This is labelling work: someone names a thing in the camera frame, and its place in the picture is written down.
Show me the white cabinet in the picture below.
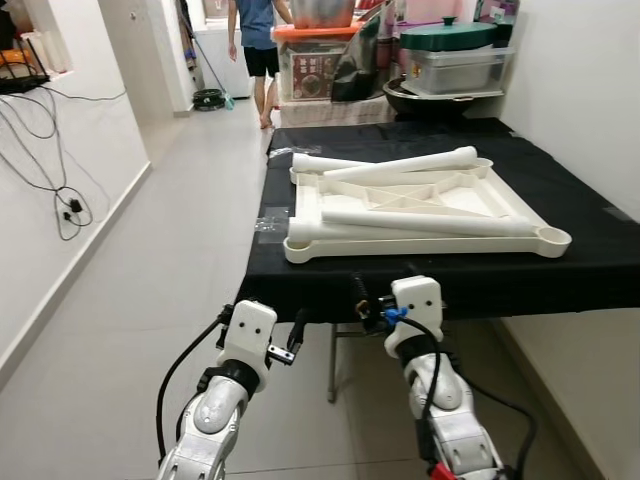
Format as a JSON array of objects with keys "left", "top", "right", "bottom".
[{"left": 195, "top": 25, "right": 251, "bottom": 99}]

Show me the beige patterned bench cloth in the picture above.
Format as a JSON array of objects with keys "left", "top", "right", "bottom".
[{"left": 275, "top": 95, "right": 396, "bottom": 128}]

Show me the black bag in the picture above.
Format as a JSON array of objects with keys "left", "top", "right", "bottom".
[{"left": 330, "top": 10, "right": 386, "bottom": 101}]

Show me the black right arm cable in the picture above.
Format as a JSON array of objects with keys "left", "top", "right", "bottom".
[{"left": 380, "top": 305, "right": 539, "bottom": 480}]

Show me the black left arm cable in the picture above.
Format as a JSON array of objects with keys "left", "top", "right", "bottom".
[{"left": 155, "top": 308, "right": 233, "bottom": 461}]

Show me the person in blue shirt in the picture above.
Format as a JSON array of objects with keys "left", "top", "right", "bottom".
[{"left": 228, "top": 0, "right": 293, "bottom": 129}]

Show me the green pot lid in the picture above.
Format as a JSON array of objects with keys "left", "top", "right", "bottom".
[{"left": 398, "top": 17, "right": 499, "bottom": 51}]

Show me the brown basin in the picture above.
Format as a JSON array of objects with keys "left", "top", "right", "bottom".
[{"left": 290, "top": 0, "right": 358, "bottom": 29}]

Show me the black tablecloth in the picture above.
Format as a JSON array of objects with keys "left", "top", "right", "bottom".
[{"left": 237, "top": 118, "right": 640, "bottom": 323}]

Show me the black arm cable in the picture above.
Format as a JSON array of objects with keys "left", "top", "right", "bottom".
[
  {"left": 155, "top": 308, "right": 233, "bottom": 461},
  {"left": 380, "top": 305, "right": 539, "bottom": 480}
]

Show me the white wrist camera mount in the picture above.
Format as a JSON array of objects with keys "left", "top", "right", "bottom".
[
  {"left": 385, "top": 277, "right": 444, "bottom": 359},
  {"left": 218, "top": 300, "right": 279, "bottom": 393}
]

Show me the black power adapter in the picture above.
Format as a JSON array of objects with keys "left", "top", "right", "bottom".
[{"left": 62, "top": 195, "right": 86, "bottom": 221}]

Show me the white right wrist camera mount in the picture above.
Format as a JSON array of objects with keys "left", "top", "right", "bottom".
[{"left": 385, "top": 277, "right": 444, "bottom": 359}]

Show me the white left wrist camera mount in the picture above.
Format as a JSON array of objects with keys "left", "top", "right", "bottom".
[{"left": 218, "top": 300, "right": 279, "bottom": 393}]

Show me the mop with teal head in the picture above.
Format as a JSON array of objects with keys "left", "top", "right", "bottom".
[{"left": 180, "top": 5, "right": 236, "bottom": 111}]

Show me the black hanging wall cable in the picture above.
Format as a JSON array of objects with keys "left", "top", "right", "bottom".
[{"left": 0, "top": 85, "right": 129, "bottom": 241}]

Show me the grey metal table frame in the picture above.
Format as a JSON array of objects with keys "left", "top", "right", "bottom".
[{"left": 325, "top": 320, "right": 401, "bottom": 404}]

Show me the black wok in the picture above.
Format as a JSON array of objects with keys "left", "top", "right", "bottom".
[{"left": 383, "top": 75, "right": 481, "bottom": 121}]

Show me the clear plastic storage box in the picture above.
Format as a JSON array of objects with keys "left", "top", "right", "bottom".
[{"left": 405, "top": 45, "right": 516, "bottom": 98}]

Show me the storage box with orange lid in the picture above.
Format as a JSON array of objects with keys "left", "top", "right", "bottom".
[{"left": 273, "top": 22, "right": 366, "bottom": 103}]

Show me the black wire rack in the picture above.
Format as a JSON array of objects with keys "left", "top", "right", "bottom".
[{"left": 0, "top": 30, "right": 51, "bottom": 93}]

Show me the black round floor object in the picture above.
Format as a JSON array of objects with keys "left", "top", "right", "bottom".
[{"left": 193, "top": 88, "right": 226, "bottom": 111}]

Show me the cross-shaped clear tape piece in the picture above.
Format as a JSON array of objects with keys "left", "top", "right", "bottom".
[{"left": 253, "top": 213, "right": 291, "bottom": 238}]

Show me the white plastic table top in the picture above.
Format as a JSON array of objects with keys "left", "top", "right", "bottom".
[{"left": 283, "top": 155, "right": 573, "bottom": 265}]

